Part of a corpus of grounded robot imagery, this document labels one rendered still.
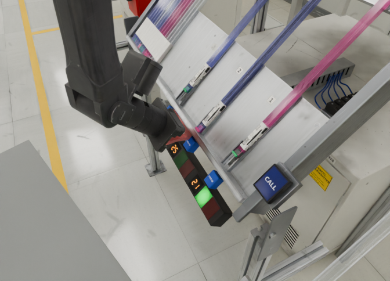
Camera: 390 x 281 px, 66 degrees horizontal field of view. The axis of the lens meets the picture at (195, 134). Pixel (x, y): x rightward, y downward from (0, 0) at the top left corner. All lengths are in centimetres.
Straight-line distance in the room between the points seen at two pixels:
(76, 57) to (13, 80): 200
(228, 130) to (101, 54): 31
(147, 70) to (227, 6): 163
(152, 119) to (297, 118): 25
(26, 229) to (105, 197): 76
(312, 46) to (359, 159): 55
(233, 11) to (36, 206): 174
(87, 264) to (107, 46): 42
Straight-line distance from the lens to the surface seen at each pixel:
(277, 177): 48
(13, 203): 79
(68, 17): 37
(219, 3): 206
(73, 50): 40
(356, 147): 85
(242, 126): 59
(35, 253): 70
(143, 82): 51
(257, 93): 60
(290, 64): 109
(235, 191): 54
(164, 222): 134
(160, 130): 56
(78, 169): 160
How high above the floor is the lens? 117
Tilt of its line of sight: 45 degrees down
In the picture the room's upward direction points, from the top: straight up
